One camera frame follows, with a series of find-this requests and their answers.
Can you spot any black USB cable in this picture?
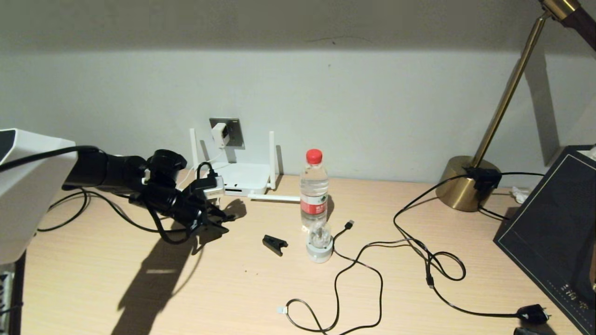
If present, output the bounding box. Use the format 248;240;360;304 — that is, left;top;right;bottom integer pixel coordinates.
277;220;467;335

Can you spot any small black plastic clip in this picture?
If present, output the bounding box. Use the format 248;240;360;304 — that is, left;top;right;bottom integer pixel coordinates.
262;234;289;256

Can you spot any black lamp base connector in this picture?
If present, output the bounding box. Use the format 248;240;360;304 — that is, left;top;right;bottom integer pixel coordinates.
463;166;502;196

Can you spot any grey wall socket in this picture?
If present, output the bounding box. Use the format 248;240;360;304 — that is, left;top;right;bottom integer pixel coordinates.
210;118;245;149

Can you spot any thin black cable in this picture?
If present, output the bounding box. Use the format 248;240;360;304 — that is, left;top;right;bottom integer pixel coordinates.
477;171;544;220

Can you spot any red-capped water bottle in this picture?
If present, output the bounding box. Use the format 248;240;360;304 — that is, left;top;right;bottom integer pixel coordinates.
300;149;330;232

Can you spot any thin white power cable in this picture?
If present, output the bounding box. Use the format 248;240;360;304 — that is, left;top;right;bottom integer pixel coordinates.
176;147;233;187

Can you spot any white power adapter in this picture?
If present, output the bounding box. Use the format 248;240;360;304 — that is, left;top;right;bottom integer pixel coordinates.
211;122;230;148

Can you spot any black ethernet cable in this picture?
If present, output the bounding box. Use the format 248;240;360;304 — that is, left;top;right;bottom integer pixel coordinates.
36;188;236;233

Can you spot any white router with antennas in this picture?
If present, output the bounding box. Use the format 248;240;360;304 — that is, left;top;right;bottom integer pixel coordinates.
189;128;301;203

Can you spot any small round white device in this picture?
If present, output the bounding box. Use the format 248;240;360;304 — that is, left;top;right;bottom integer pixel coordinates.
306;220;334;263

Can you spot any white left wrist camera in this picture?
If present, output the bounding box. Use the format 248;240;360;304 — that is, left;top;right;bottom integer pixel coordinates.
189;176;225;200

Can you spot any brass desk lamp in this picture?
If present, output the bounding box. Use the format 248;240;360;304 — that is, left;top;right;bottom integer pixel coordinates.
435;0;596;212

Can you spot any large black box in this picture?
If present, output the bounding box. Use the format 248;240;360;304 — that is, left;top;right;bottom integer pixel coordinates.
493;145;596;335

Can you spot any black lamp power cord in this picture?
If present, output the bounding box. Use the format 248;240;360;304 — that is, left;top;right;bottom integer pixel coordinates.
393;173;551;325

